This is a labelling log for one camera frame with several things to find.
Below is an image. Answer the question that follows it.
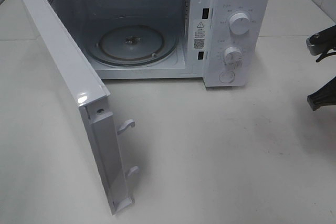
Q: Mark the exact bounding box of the white warning label sticker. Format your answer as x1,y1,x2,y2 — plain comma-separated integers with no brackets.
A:
192,19,210,51

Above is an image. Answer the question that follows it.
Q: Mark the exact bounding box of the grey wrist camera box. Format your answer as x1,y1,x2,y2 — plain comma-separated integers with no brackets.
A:
306,33,325,56

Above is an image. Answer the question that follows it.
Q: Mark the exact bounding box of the white microwave knob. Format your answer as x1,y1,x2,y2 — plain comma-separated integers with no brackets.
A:
228,10,251,35
223,46,243,65

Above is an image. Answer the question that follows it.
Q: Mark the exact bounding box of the glass microwave turntable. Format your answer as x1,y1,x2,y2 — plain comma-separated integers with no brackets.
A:
87,25,179,67

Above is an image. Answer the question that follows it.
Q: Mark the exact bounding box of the white microwave oven body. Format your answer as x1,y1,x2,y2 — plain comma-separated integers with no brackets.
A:
48,0,268,87

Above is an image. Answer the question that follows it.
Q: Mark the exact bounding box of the white microwave door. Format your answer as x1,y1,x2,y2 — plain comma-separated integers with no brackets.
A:
22,0,139,214

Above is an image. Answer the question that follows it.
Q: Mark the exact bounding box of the round microwave door button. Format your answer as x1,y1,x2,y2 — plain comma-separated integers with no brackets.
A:
219,71,235,83

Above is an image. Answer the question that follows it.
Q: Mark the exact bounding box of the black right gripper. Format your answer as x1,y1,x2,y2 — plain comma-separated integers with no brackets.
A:
307,26,336,111

